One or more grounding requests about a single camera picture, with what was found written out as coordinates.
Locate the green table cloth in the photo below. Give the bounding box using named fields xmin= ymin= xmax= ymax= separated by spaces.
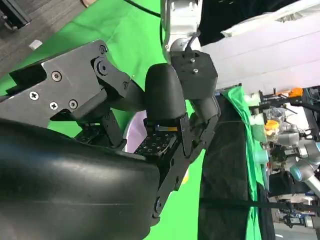
xmin=8 ymin=0 xmax=266 ymax=240

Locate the black furniture base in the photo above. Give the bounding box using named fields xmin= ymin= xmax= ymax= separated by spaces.
xmin=0 ymin=0 xmax=33 ymax=32

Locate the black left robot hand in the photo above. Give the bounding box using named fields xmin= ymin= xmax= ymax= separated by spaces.
xmin=188 ymin=96 xmax=222 ymax=158

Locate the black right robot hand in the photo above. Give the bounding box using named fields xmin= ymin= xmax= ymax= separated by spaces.
xmin=0 ymin=39 xmax=194 ymax=240

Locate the lilac plate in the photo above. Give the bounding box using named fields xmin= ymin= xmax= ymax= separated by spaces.
xmin=121 ymin=111 xmax=151 ymax=154

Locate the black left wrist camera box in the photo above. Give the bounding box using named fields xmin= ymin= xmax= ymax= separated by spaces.
xmin=170 ymin=49 xmax=218 ymax=100

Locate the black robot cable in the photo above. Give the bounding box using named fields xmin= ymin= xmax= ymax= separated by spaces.
xmin=184 ymin=30 xmax=201 ymax=54

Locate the cluttered workshop shelf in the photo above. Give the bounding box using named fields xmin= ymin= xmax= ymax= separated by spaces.
xmin=246 ymin=86 xmax=320 ymax=143

